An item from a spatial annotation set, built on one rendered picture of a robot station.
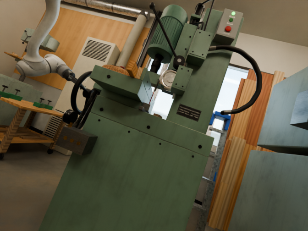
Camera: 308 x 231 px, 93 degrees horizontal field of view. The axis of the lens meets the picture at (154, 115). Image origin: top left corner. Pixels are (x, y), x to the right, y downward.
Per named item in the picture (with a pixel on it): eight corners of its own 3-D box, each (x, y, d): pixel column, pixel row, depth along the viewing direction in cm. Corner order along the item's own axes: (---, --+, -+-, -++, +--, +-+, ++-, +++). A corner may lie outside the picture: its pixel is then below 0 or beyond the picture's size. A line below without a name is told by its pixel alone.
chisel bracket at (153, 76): (141, 85, 95) (145, 74, 96) (161, 92, 94) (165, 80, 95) (139, 81, 88) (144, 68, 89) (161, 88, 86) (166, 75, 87)
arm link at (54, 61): (68, 74, 116) (51, 77, 106) (55, 62, 118) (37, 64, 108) (69, 62, 109) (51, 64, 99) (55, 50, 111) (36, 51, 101)
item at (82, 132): (67, 143, 66) (74, 127, 67) (90, 153, 65) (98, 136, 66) (53, 144, 58) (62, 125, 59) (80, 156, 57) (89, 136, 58)
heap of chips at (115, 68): (105, 74, 69) (108, 67, 69) (133, 84, 67) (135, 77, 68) (97, 65, 60) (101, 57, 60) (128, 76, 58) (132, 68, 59)
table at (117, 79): (115, 103, 119) (118, 96, 120) (149, 116, 116) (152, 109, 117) (68, 69, 59) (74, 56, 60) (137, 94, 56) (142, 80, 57)
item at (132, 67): (145, 107, 117) (147, 102, 118) (148, 107, 117) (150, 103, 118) (126, 68, 52) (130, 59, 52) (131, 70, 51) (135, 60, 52)
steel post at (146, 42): (96, 161, 225) (156, 13, 256) (101, 164, 223) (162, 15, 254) (92, 162, 215) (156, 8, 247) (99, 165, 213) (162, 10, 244)
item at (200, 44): (184, 62, 81) (193, 39, 82) (200, 67, 80) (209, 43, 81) (187, 53, 72) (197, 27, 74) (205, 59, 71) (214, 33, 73)
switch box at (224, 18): (211, 41, 82) (220, 16, 83) (229, 46, 81) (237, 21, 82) (216, 33, 75) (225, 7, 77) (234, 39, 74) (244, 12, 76)
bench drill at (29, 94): (2, 121, 247) (43, 41, 265) (29, 134, 233) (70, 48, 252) (-39, 116, 200) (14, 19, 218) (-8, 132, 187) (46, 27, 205)
